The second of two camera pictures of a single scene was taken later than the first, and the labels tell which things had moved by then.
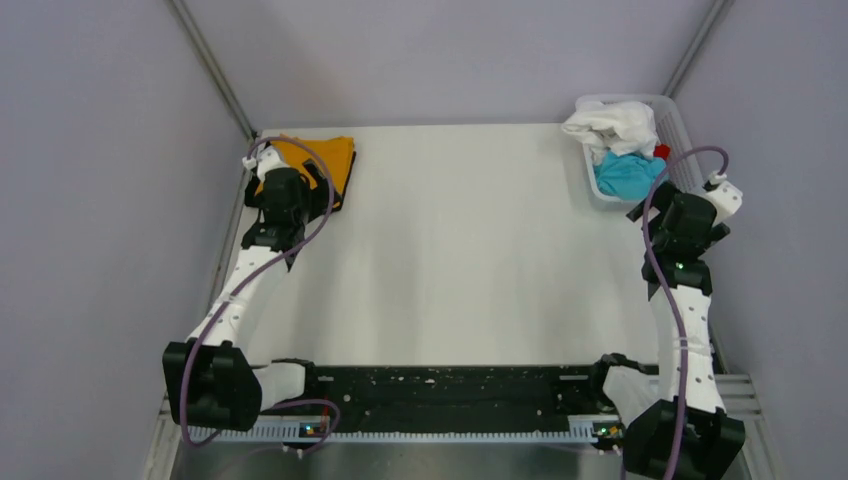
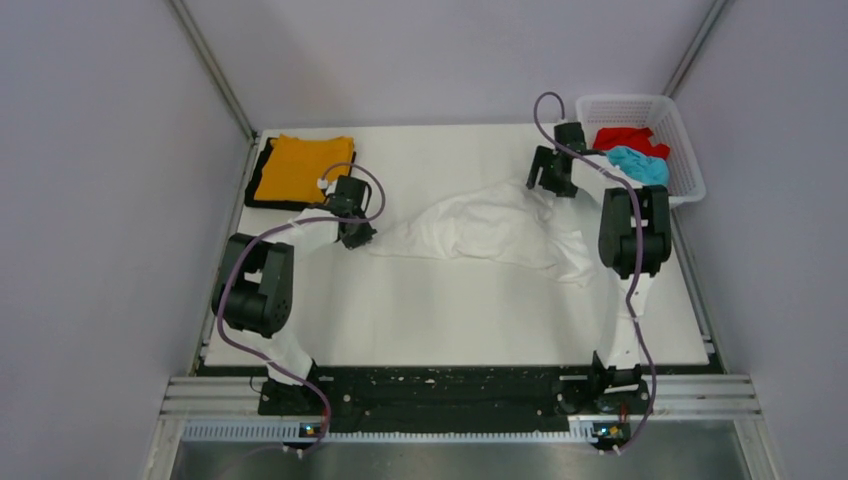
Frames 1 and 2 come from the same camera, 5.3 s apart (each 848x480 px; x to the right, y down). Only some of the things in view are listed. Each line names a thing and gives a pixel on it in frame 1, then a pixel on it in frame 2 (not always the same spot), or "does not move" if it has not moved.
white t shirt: (617, 127) to (507, 221)
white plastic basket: (682, 167) does not move
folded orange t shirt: (334, 154) does not move
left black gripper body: (313, 198) to (358, 212)
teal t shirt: (628, 177) does not move
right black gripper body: (660, 199) to (545, 158)
